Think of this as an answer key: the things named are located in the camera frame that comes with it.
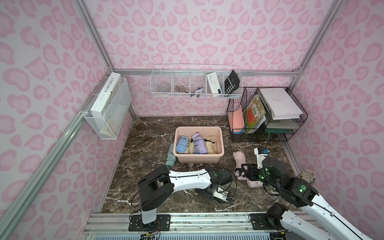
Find lilac umbrella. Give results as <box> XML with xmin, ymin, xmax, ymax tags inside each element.
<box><xmin>192</xmin><ymin>132</ymin><xmax>208</xmax><ymax>155</ymax></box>

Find beige umbrella black trim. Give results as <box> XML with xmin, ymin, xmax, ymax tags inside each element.
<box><xmin>205</xmin><ymin>135</ymin><xmax>217</xmax><ymax>154</ymax></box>

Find cream umbrella black stripes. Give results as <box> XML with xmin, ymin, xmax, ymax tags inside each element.
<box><xmin>187</xmin><ymin>139</ymin><xmax>196</xmax><ymax>154</ymax></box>

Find mint green umbrella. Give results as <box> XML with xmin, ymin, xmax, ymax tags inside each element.
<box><xmin>166</xmin><ymin>144</ymin><xmax>177</xmax><ymax>168</ymax></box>

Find light blue umbrella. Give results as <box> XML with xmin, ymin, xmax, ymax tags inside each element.
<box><xmin>176</xmin><ymin>136</ymin><xmax>189</xmax><ymax>154</ymax></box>

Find pink plastic storage box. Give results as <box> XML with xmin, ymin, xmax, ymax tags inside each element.
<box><xmin>173</xmin><ymin>127</ymin><xmax>225</xmax><ymax>164</ymax></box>

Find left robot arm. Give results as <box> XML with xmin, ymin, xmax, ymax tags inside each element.
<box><xmin>138</xmin><ymin>165</ymin><xmax>233</xmax><ymax>225</ymax></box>

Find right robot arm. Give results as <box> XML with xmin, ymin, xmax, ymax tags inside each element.
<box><xmin>241</xmin><ymin>157</ymin><xmax>369</xmax><ymax>240</ymax></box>

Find pink folded umbrella lying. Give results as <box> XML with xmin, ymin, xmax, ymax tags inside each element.
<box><xmin>247</xmin><ymin>180</ymin><xmax>263</xmax><ymax>188</ymax></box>

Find pink folded umbrella upright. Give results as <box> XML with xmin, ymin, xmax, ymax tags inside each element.
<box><xmin>233</xmin><ymin>151</ymin><xmax>247</xmax><ymax>181</ymax></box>

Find small white box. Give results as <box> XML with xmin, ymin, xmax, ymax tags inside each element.
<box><xmin>207</xmin><ymin>72</ymin><xmax>222</xmax><ymax>97</ymax></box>

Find white long box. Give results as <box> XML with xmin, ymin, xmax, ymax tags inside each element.
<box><xmin>90</xmin><ymin>72</ymin><xmax>122</xmax><ymax>118</ymax></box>

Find green tray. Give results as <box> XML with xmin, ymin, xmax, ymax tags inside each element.
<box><xmin>265</xmin><ymin>119</ymin><xmax>300</xmax><ymax>142</ymax></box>

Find pink folder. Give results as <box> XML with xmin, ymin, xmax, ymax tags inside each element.
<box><xmin>232</xmin><ymin>106</ymin><xmax>245</xmax><ymax>134</ymax></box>

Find green red book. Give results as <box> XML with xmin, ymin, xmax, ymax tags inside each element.
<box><xmin>243</xmin><ymin>94</ymin><xmax>266</xmax><ymax>133</ymax></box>

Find white paper stack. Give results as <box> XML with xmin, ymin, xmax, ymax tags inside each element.
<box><xmin>260</xmin><ymin>88</ymin><xmax>303</xmax><ymax>120</ymax></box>

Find black calculator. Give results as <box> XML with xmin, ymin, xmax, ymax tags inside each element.
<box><xmin>224</xmin><ymin>70</ymin><xmax>240</xmax><ymax>95</ymax></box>

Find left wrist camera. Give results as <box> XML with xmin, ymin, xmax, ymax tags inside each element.
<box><xmin>214</xmin><ymin>190</ymin><xmax>234</xmax><ymax>203</ymax></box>

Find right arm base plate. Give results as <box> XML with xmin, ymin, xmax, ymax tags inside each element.
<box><xmin>248</xmin><ymin>213</ymin><xmax>281</xmax><ymax>231</ymax></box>

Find black wire file rack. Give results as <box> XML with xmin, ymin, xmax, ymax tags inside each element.
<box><xmin>227</xmin><ymin>87</ymin><xmax>308</xmax><ymax>142</ymax></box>

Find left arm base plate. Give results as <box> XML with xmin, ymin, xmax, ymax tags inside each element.
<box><xmin>128</xmin><ymin>213</ymin><xmax>172</xmax><ymax>232</ymax></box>

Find white wire wall basket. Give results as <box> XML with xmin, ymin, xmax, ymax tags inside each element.
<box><xmin>150</xmin><ymin>64</ymin><xmax>243</xmax><ymax>99</ymax></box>

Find white wire side basket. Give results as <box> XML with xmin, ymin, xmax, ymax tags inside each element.
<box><xmin>84</xmin><ymin>78</ymin><xmax>132</xmax><ymax>140</ymax></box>

